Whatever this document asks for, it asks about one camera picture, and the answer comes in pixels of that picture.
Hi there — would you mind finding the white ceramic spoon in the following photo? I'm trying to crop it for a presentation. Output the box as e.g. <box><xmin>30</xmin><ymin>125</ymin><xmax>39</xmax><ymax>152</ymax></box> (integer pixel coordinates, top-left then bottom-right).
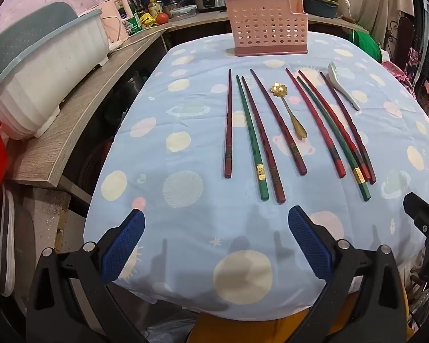
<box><xmin>327</xmin><ymin>62</ymin><xmax>362</xmax><ymax>111</ymax></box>

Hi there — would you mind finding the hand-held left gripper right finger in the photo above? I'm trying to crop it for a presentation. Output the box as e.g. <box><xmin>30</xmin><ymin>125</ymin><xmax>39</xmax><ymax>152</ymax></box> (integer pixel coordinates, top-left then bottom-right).
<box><xmin>286</xmin><ymin>205</ymin><xmax>409</xmax><ymax>343</ymax></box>

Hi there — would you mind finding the small lidded steel pot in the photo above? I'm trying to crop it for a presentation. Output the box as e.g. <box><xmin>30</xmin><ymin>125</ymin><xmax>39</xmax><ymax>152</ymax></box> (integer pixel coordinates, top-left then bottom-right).
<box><xmin>162</xmin><ymin>0</ymin><xmax>187</xmax><ymax>17</ymax></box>

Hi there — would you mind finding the blue planet print tablecloth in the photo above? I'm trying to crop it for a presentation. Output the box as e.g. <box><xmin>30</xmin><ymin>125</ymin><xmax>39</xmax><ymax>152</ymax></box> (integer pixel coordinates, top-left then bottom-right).
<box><xmin>84</xmin><ymin>32</ymin><xmax>429</xmax><ymax>320</ymax></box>

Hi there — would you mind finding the pink kitchen appliance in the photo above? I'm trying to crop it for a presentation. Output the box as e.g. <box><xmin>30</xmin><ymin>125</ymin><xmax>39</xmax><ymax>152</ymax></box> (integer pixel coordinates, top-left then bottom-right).
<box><xmin>99</xmin><ymin>0</ymin><xmax>131</xmax><ymax>43</ymax></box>

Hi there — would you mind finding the glass food container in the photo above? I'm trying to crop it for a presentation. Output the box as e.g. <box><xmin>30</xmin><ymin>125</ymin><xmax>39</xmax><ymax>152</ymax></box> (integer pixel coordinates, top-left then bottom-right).
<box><xmin>170</xmin><ymin>5</ymin><xmax>198</xmax><ymax>21</ymax></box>

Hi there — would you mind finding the green chopstick gold band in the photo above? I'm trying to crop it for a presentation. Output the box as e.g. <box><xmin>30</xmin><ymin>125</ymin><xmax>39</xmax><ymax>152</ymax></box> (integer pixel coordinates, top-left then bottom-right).
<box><xmin>297</xmin><ymin>76</ymin><xmax>372</xmax><ymax>202</ymax></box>
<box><xmin>235</xmin><ymin>75</ymin><xmax>270</xmax><ymax>201</ymax></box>

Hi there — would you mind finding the grey-green dotted lid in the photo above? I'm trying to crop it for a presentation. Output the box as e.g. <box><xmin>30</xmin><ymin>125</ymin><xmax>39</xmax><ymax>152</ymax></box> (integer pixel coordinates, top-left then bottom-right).
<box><xmin>0</xmin><ymin>2</ymin><xmax>78</xmax><ymax>91</ymax></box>

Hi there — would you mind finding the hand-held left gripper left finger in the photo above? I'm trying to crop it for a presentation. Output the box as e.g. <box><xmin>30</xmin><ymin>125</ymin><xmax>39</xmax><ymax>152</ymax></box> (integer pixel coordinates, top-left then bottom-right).
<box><xmin>27</xmin><ymin>207</ymin><xmax>147</xmax><ymax>343</ymax></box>

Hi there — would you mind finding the green and white packet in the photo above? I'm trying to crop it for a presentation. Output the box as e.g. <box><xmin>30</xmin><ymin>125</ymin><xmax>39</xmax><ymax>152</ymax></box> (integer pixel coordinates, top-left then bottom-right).
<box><xmin>123</xmin><ymin>16</ymin><xmax>142</xmax><ymax>37</ymax></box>

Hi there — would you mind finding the pink floral cloth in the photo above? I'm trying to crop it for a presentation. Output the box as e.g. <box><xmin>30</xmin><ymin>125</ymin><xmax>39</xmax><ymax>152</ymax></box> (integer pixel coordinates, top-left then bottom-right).
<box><xmin>380</xmin><ymin>59</ymin><xmax>416</xmax><ymax>91</ymax></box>

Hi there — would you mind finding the green cloth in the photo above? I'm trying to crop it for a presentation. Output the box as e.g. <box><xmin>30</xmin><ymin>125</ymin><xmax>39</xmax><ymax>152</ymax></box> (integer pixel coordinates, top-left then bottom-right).
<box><xmin>351</xmin><ymin>29</ymin><xmax>384</xmax><ymax>62</ymax></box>

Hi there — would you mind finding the dark red chopstick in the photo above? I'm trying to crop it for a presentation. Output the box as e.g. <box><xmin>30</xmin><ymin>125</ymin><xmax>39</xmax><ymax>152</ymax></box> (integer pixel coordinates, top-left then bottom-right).
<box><xmin>223</xmin><ymin>69</ymin><xmax>233</xmax><ymax>179</ymax></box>
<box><xmin>250</xmin><ymin>68</ymin><xmax>308</xmax><ymax>176</ymax></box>
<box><xmin>241</xmin><ymin>76</ymin><xmax>286</xmax><ymax>204</ymax></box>

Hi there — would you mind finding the pink perforated utensil basket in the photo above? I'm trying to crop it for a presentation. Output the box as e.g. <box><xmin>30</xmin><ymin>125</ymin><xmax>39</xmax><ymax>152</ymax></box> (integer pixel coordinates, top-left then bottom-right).
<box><xmin>225</xmin><ymin>0</ymin><xmax>309</xmax><ymax>57</ymax></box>

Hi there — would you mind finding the beige curtain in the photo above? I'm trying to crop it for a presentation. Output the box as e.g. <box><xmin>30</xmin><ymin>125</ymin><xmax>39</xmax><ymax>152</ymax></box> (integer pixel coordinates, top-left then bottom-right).
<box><xmin>327</xmin><ymin>0</ymin><xmax>412</xmax><ymax>47</ymax></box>

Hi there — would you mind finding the white plastic tub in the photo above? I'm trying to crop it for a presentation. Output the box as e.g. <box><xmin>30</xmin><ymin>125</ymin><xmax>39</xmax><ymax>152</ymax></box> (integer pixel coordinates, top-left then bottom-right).
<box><xmin>0</xmin><ymin>9</ymin><xmax>110</xmax><ymax>141</ymax></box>

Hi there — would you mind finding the red chopstick silver band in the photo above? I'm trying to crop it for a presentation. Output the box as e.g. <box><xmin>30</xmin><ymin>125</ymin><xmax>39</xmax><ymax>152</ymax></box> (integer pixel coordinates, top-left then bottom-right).
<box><xmin>285</xmin><ymin>68</ymin><xmax>347</xmax><ymax>178</ymax></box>

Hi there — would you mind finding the gold flower spoon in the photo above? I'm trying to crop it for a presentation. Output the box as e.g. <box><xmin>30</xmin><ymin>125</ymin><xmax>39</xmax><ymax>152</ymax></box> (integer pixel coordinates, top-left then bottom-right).
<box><xmin>270</xmin><ymin>83</ymin><xmax>308</xmax><ymax>140</ymax></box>

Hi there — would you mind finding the dark maroon chopstick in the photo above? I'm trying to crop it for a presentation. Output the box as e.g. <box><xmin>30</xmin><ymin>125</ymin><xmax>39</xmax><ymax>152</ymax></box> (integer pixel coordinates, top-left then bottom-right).
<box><xmin>320</xmin><ymin>72</ymin><xmax>378</xmax><ymax>185</ymax></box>

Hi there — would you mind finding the red plastic basket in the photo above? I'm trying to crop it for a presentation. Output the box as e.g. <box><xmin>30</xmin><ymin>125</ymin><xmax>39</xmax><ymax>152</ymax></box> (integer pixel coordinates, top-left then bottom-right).
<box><xmin>79</xmin><ymin>139</ymin><xmax>112</xmax><ymax>194</ymax></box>

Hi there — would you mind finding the red chopstick black band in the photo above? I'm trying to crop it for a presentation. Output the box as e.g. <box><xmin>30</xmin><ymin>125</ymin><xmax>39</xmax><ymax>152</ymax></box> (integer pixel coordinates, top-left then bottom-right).
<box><xmin>298</xmin><ymin>70</ymin><xmax>371</xmax><ymax>182</ymax></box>

